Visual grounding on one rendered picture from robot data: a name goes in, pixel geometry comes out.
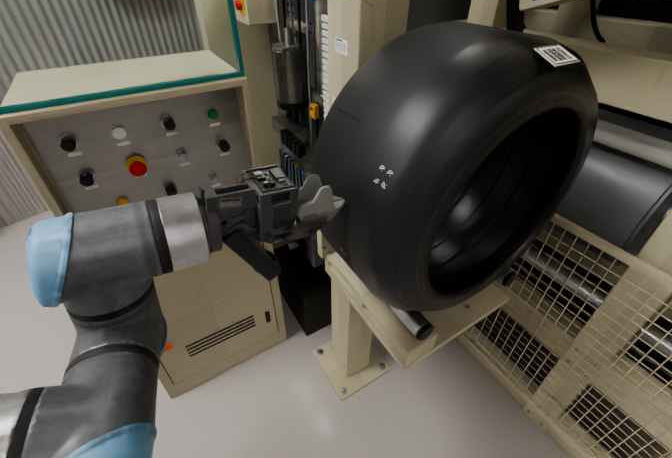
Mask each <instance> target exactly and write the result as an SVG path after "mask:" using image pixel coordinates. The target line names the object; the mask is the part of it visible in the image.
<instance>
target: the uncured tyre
mask: <svg viewBox="0 0 672 458"><path fill-rule="evenodd" d="M558 44H559V45H561V46H562V47H563V48H565V49H566V50H567V51H569V52H570V53H571V54H572V55H574V56H575V57H576V58H578V59H579V60H580V62H577V63H572V64H567V65H562V66H556V67H554V66H553V65H552V64H551V63H550V62H548V61H547V60H546V59H545V58H543V57H542V56H541V55H540V54H539V53H537V52H536V51H535V50H534V48H538V47H545V46H551V45H558ZM338 107H339V108H340V109H342V110H344V111H346V112H347V113H349V114H351V115H352V116H354V117H356V118H357V119H359V120H361V122H360V123H359V122H357V121H356V120H354V119H352V118H351V117H349V116H347V115H346V114H344V113H342V112H341V111H339V110H338V109H337V108H338ZM597 119H598V98H597V93H596V90H595V88H594V85H593V82H592V80H591V77H590V74H589V72H588V69H587V66H586V64H585V62H584V61H583V59H582V58H581V56H580V55H579V54H578V53H576V52H575V51H574V50H572V49H570V48H569V47H567V46H565V45H564V44H562V43H560V42H558V41H557V40H555V39H552V38H549V37H545V36H540V35H534V34H529V33H523V32H518V31H512V30H507V29H501V28H496V27H490V26H485V25H479V24H474V23H468V22H462V21H447V22H440V23H435V24H431V25H426V26H422V27H419V28H416V29H413V30H410V31H408V32H406V33H404V34H402V35H400V36H398V37H396V38H395V39H393V40H391V41H390V42H388V43H387V44H386V45H384V46H383V47H381V48H380V49H379V50H378V51H376V52H375V53H374V54H373V55H372V56H371V57H370V58H368V59H367V60H366V61H365V62H364V63H363V64H362V65H361V66H360V68H359V69H358V70H357V71H356V72H355V73H354V74H353V75H352V77H351V78H350V79H349V80H348V82H347V83H346V84H345V86H344V87H343V89H342V90H341V92H340V93H339V95H338V96H337V98H336V99H335V101H334V103H333V104H332V106H331V108H330V110H329V112H328V114H327V116H326V118H325V120H324V122H323V125H322V127H321V130H320V132H319V135H318V138H317V141H316V144H315V148H314V151H313V156H312V161H311V167H310V175H313V174H316V175H318V176H319V177H320V180H321V184H322V187H323V186H326V185H328V186H330V187H331V189H332V194H333V196H336V197H342V198H343V199H344V200H345V203H344V205H343V207H342V208H341V210H340V211H339V212H338V213H337V214H336V215H335V216H334V217H333V218H332V219H331V220H330V221H328V222H327V223H326V225H325V226H324V227H322V228H321V229H320V231H321V233H322V234H323V236H324V238H325V239H326V240H327V242H328V243H329V244H330V245H331V246H332V247H333V249H334V250H335V251H336V252H337V253H338V254H339V256H340V257H341V258H342V259H343V260H344V261H345V262H346V264H347V265H348V266H349V267H350V268H351V269H352V271H353V272H354V273H355V274H356V275H357V276H358V278H359V279H360V280H361V281H362V282H363V283H364V285H365V286H366V287H367V288H368V289H369V290H370V291H371V293H372V294H374V295H375V296H376V297H377V298H379V299H381V300H382V301H384V302H385V303H387V304H389V305H390V306H392V307H394V308H396V309H400V310H405V311H439V310H443V309H447V308H450V307H453V306H455V305H457V304H460V303H462V302H464V301H465V300H467V299H469V298H471V297H472V296H474V295H476V294H477V293H479V292H480V291H482V290H483V289H484V288H486V287H487V286H488V285H490V284H491V283H492V282H494V281H495V280H496V279H497V278H498V277H500V276H501V275H502V274H503V273H504V272H505V271H506V270H507V269H509V268H510V267H511V266H512V265H513V264H514V263H515V262H516V261H517V260H518V259H519V258H520V257H521V256H522V255H523V254H524V252H525V251H526V250H527V249H528V248H529V247H530V246H531V245H532V244H533V242H534V241H535V240H536V239H537V238H538V236H539V235H540V234H541V233H542V231H543V230H544V229H545V228H546V226H547V225H548V224H549V222H550V221H551V219H552V218H553V217H554V215H555V214H556V212H557V211H558V209H559V208H560V206H561V205H562V203H563V202H564V200H565V199H566V197H567V195H568V194H569V192H570V190H571V188H572V187H573V185H574V183H575V181H576V179H577V177H578V175H579V173H580V171H581V169H582V167H583V165H584V163H585V160H586V158H587V155H588V153H589V150H590V147H591V144H592V141H593V138H594V134H595V130H596V125H597ZM382 160H383V161H384V162H386V163H387V164H389V165H391V166H392V167H394V168H396V169H397V172H396V174H395V175H394V177H393V179H392V181H391V183H390V185H389V187H388V190H387V192H386V194H385V193H384V192H382V191H380V190H379V189H377V188H375V187H374V186H373V185H371V182H372V179H373V177H374V175H375V173H376V171H377V169H378V167H379V165H380V163H381V161H382ZM339 244H340V245H341V246H342V248H343V249H344V250H345V251H346V252H347V254H348V258H349V260H348V259H347V258H346V257H345V256H344V254H343V253H342V252H341V250H340V247H339Z"/></svg>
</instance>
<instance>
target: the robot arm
mask: <svg viewBox="0 0 672 458"><path fill-rule="evenodd" d="M241 176H242V181H241V183H240V184H238V178H239V177H241ZM236 182H237V184H235V185H230V186H224V187H219V188H213V187H212V185H211V183H210V182H208V183H202V184H198V185H199V192H200V198H196V196H195V195H194V194H193V193H191V192H188V193H183V194H177V195H172V196H166V197H161V198H155V199H152V200H146V201H140V202H135V203H129V204H124V205H118V206H113V207H108V208H102V209H97V210H91V211H86V212H80V213H75V214H73V213H72V212H70V213H67V214H66V215H64V216H60V217H55V218H51V219H46V220H42V221H39V222H37V223H35V224H34V225H33V226H32V227H31V228H30V230H29V232H28V234H27V239H26V263H27V271H28V276H29V280H30V285H31V288H32V291H33V294H34V296H35V298H36V300H37V301H38V302H39V304H40V305H41V306H43V307H52V308H55V307H58V306H59V304H62V303H63V305H64V306H65V308H66V311H67V313H68V315H69V317H70V319H71V321H72V323H73V325H74V328H75V330H76V340H75V343H74V346H73V350H72V353H71V356H70V360H69V363H68V366H67V368H66V370H65V373H64V376H63V380H62V383H61V385H57V386H46V387H37V388H29V389H26V390H23V391H20V392H14V393H4V394H0V458H152V456H153V446H154V442H155V439H156V436H157V428H156V426H155V419H156V402H157V386H158V370H159V367H160V357H161V356H162V354H163V352H164V350H165V347H166V344H167V334H168V330H167V323H166V320H165V317H164V315H163V314H162V311H161V307H160V303H159V299H158V296H157V292H156V288H155V284H154V281H153V277H157V276H160V275H163V274H167V273H171V272H174V271H178V270H181V269H185V268H188V267H192V266H195V265H199V264H202V263H206V262H208V261H209V259H210V253H213V252H216V251H220V250H222V246H223V243H224V244H226V245H227V246H228V247H229V248H230V249H231V250H233V251H234V252H235V253H236V254H237V255H238V256H240V257H241V258H242V259H243V260H244V261H245V262H247V263H248V264H249V265H250V266H251V267H253V269H254V270H255V271H256V272H257V273H259V274H261V275H262V276H263V277H264V278H265V279H267V280H268V281H271V280H273V279H274V278H275V277H276V276H278V275H279V274H280V273H281V270H280V268H279V266H278V265H277V261H276V257H275V255H274V254H273V253H272V252H271V251H269V250H267V249H265V248H264V247H263V246H262V245H261V244H260V243H261V242H265V243H269V244H272V243H276V242H283V241H285V242H289V241H291V240H296V239H302V238H305V237H308V236H310V235H312V234H314V233H315V232H317V231H318V230H319V229H321V228H322V227H324V226H325V225H326V223H327V222H328V221H330V220H331V219H332V218H333V217H334V216H335V215H336V214H337V213H338V212H339V211H340V210H341V208H342V207H343V205H344V203H345V200H344V199H343V198H342V197H336V196H333V194H332V189H331V187H330V186H328V185H326V186H323V187H322V184H321V180H320V177H319V176H318V175H316V174H313V175H309V176H308V177H307V178H306V180H305V182H304V184H303V186H302V187H301V188H300V189H299V187H296V185H295V184H294V183H293V182H292V181H291V180H290V179H289V178H288V177H287V176H286V175H285V173H284V172H283V171H282V170H281V169H280V168H279V167H278V165H277V164H276V165H270V166H264V167H258V168H252V169H246V170H241V175H239V176H238V177H237V178H236ZM295 216H296V217H298V218H297V219H295V220H294V217H295ZM257 240H258V241H259V242H258V241H257ZM222 241H223V243H222Z"/></svg>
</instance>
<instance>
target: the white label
mask: <svg viewBox="0 0 672 458"><path fill-rule="evenodd" d="M534 50H535V51H536V52H537V53H539V54H540V55H541V56H542V57H543V58H545V59H546V60H547V61H548V62H550V63H551V64H552V65H553V66H554V67H556V66H562V65H567V64H572V63H577V62H580V60H579V59H578V58H576V57H575V56H574V55H572V54H571V53H570V52H569V51H567V50H566V49H565V48H563V47H562V46H561V45H559V44H558V45H551V46H545V47H538V48H534Z"/></svg>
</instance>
